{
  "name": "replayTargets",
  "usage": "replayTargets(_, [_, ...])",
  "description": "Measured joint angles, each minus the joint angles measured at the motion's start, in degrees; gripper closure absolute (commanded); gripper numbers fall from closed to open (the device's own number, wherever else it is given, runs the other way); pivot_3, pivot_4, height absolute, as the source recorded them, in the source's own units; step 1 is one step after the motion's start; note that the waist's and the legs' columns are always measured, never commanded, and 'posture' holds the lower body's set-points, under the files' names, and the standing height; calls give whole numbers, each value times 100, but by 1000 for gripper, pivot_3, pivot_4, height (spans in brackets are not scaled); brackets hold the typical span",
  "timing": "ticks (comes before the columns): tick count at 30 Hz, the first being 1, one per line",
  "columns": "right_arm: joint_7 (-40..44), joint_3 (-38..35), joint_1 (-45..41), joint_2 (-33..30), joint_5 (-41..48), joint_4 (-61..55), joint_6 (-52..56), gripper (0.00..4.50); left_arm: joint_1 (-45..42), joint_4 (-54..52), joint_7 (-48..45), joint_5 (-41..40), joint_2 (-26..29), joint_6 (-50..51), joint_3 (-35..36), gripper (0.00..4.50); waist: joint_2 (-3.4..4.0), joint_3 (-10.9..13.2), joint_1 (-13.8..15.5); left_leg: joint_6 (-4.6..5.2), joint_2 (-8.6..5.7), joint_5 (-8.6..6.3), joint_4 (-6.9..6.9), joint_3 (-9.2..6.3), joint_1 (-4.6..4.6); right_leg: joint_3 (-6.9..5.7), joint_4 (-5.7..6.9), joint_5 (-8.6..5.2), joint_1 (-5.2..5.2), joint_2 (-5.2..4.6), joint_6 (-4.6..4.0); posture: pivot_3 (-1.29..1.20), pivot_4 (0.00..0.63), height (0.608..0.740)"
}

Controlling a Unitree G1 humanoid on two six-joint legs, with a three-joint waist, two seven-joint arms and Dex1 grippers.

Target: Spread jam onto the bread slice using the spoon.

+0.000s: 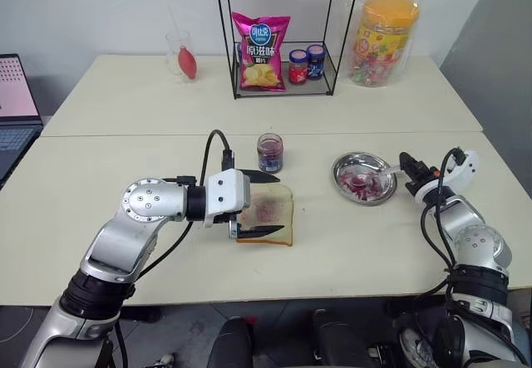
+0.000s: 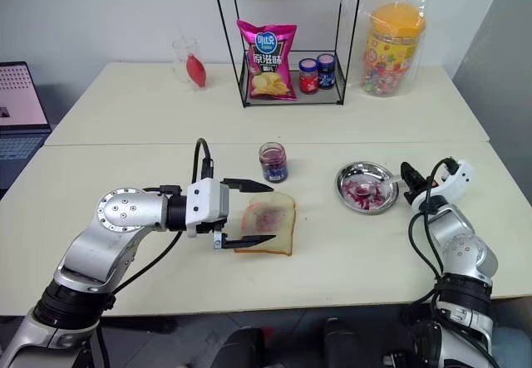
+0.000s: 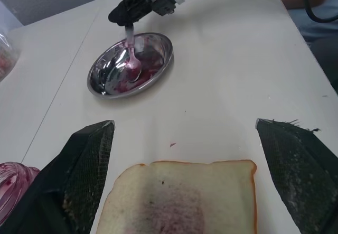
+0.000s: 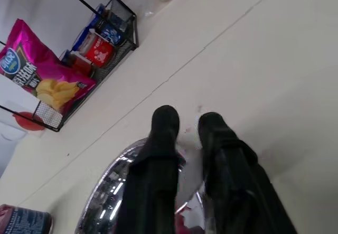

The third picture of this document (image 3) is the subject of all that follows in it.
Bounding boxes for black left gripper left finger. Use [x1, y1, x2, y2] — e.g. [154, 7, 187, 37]
[0, 120, 116, 234]

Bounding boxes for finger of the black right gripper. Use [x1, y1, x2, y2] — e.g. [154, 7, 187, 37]
[108, 0, 152, 23]
[117, 0, 158, 28]

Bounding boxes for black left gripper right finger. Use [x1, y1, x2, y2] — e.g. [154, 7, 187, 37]
[255, 118, 338, 234]

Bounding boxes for jam-smeared metal spoon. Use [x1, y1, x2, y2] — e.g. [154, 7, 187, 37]
[124, 24, 143, 83]

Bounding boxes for glass jam jar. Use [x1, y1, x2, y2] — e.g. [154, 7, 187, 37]
[0, 161, 41, 219]

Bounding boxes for round steel jam dish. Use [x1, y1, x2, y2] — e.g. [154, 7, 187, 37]
[87, 32, 174, 99]

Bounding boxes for white bread slice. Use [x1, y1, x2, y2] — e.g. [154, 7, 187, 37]
[95, 160, 258, 234]

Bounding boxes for clear plastic bag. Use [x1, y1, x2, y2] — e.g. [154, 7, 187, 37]
[0, 1, 22, 83]

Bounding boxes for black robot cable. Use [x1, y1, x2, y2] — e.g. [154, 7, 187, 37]
[299, 0, 338, 24]

